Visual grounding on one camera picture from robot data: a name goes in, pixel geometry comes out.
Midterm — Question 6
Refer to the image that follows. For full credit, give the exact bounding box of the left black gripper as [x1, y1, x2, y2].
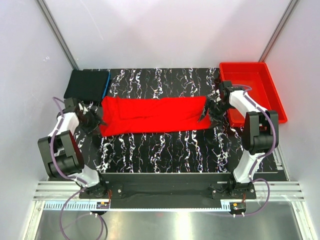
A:
[78, 108, 108, 137]

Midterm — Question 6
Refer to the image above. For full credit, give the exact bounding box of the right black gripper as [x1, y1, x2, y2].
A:
[198, 98, 232, 129]

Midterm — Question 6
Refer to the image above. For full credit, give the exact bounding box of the red t shirt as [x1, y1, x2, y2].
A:
[100, 96, 211, 137]

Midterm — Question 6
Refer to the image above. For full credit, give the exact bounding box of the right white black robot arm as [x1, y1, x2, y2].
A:
[198, 81, 279, 199]

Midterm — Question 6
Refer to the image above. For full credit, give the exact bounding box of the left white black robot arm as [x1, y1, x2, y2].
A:
[37, 98, 108, 198]

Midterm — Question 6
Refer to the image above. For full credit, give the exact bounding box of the folded black t shirt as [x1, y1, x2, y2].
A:
[63, 70, 109, 103]

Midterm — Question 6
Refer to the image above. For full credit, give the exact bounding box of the red plastic bin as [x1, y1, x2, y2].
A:
[219, 62, 288, 124]

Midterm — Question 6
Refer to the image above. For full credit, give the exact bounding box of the left small electronics board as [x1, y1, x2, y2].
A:
[96, 201, 110, 210]

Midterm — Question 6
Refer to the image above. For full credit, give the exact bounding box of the small electronics board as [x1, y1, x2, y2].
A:
[230, 202, 247, 211]
[96, 201, 110, 210]

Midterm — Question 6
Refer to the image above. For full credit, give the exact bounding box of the right small electronics board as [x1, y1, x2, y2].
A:
[230, 202, 247, 211]

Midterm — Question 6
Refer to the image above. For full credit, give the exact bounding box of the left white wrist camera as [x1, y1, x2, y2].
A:
[78, 102, 88, 115]

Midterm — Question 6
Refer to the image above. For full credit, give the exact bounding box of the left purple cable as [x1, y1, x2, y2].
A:
[51, 96, 108, 238]

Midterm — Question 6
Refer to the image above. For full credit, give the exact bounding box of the purple cable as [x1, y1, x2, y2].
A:
[51, 96, 108, 238]
[199, 84, 280, 218]

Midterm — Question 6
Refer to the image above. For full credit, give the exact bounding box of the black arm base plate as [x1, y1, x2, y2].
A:
[48, 172, 288, 210]

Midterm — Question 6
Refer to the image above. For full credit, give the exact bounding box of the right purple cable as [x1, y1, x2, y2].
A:
[199, 84, 280, 218]

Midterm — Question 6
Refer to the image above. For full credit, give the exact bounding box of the aluminium table edge rail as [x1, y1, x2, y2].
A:
[33, 181, 304, 202]

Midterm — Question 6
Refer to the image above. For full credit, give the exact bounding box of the white slotted cable duct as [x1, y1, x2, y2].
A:
[43, 200, 231, 213]

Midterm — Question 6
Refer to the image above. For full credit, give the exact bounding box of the left aluminium frame post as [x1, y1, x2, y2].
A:
[35, 0, 80, 70]

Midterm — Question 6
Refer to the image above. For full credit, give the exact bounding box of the aluminium frame post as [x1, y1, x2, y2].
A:
[258, 0, 300, 63]
[35, 0, 80, 70]

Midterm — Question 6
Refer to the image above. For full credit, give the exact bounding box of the right aluminium frame post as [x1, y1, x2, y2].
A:
[258, 0, 300, 63]

